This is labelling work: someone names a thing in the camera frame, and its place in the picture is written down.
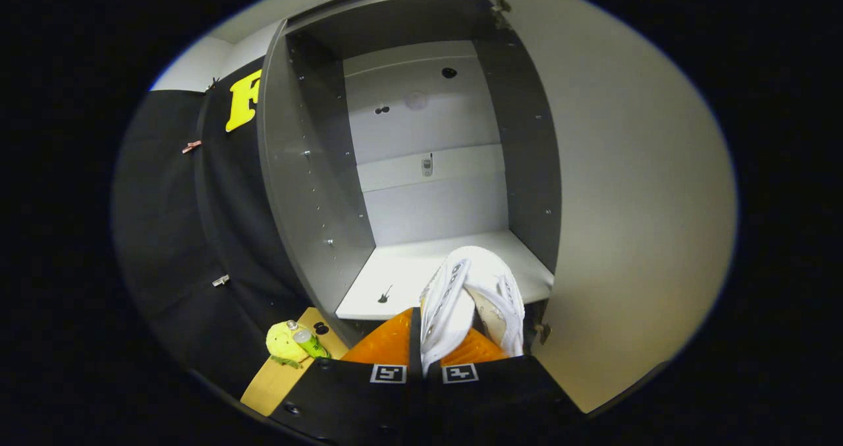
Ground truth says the green plastic bottle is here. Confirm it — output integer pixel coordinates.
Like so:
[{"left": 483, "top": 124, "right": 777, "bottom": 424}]
[{"left": 286, "top": 320, "right": 331, "bottom": 360}]

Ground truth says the yellow plush toy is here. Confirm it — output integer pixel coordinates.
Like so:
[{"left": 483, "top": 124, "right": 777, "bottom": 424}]
[{"left": 265, "top": 321, "right": 310, "bottom": 369}]

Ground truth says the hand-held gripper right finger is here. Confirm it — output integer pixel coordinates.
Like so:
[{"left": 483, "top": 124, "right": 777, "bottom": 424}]
[{"left": 425, "top": 327, "right": 587, "bottom": 446}]

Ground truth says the beige shoe cabinet door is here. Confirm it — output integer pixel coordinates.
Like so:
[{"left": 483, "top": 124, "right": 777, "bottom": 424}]
[{"left": 479, "top": 0, "right": 738, "bottom": 415}]

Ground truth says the black backdrop cloth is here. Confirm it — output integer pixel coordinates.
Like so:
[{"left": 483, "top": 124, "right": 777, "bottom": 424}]
[{"left": 112, "top": 56, "right": 317, "bottom": 401}]

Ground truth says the white cabinet shelf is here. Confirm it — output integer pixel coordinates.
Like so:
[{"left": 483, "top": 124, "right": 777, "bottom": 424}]
[{"left": 336, "top": 230, "right": 555, "bottom": 320}]

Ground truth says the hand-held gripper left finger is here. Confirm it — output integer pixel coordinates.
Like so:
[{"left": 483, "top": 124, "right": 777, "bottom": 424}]
[{"left": 269, "top": 306, "right": 425, "bottom": 446}]

